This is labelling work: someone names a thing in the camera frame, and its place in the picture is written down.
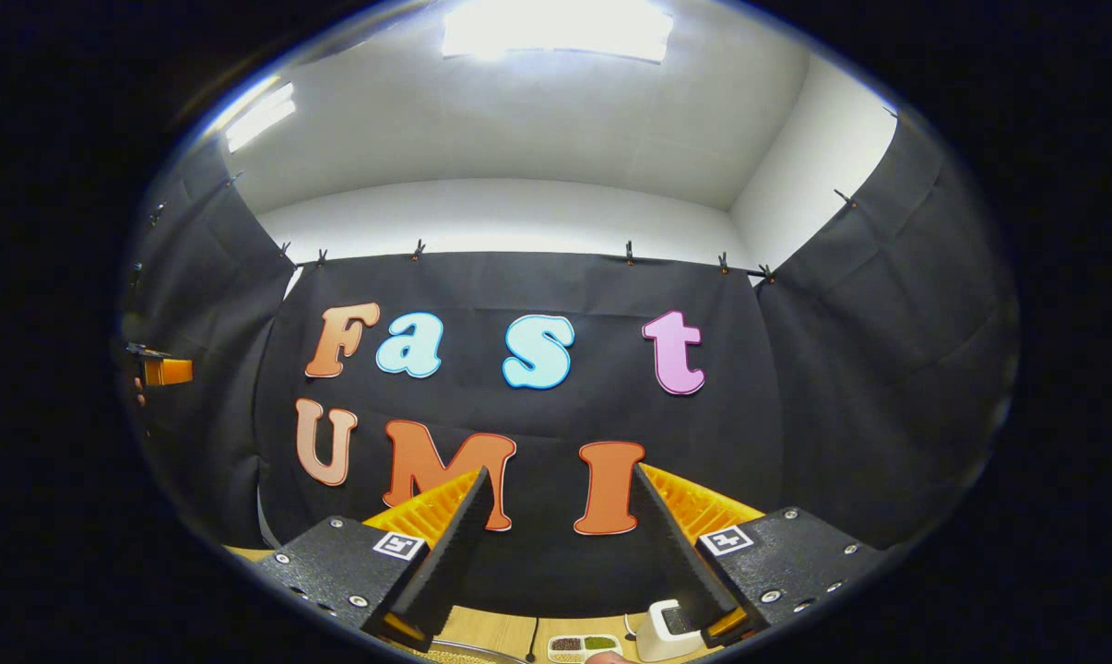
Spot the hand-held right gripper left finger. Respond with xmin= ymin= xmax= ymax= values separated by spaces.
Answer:
xmin=256 ymin=466 xmax=494 ymax=651

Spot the white toaster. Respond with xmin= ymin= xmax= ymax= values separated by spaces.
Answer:
xmin=634 ymin=599 xmax=704 ymax=663

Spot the steel pot with black handles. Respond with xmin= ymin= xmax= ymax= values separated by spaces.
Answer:
xmin=408 ymin=638 xmax=529 ymax=664

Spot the small ceiling light panel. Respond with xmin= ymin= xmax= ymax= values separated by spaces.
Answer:
xmin=224 ymin=81 xmax=297 ymax=153

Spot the white divided dish with beans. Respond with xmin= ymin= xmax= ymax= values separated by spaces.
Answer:
xmin=547 ymin=633 xmax=623 ymax=664

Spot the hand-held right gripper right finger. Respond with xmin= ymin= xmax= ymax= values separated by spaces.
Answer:
xmin=632 ymin=461 xmax=889 ymax=648

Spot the large ceiling light panel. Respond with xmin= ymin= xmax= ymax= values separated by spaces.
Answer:
xmin=441 ymin=0 xmax=675 ymax=64

